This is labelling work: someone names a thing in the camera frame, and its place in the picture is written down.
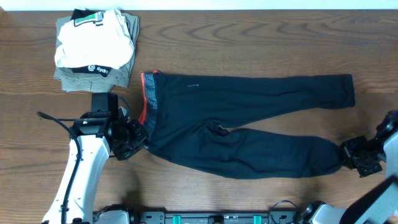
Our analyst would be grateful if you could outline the black leggings with red waistband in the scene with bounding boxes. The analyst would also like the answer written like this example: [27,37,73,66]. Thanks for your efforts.
[140,71,355,179]

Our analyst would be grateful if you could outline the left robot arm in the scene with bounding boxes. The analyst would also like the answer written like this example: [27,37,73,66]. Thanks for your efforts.
[42,108,148,224]

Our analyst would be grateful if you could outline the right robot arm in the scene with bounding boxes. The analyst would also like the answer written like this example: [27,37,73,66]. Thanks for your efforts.
[294,110,397,224]

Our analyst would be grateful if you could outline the khaki folded garment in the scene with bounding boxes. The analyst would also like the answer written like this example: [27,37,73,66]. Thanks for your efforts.
[53,12,141,95]

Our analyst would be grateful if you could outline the white folded t-shirt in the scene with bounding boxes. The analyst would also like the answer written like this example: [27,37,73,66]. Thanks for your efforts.
[55,9,134,69]

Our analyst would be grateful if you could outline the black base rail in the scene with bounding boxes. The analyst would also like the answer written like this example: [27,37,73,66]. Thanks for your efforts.
[93,203,312,224]

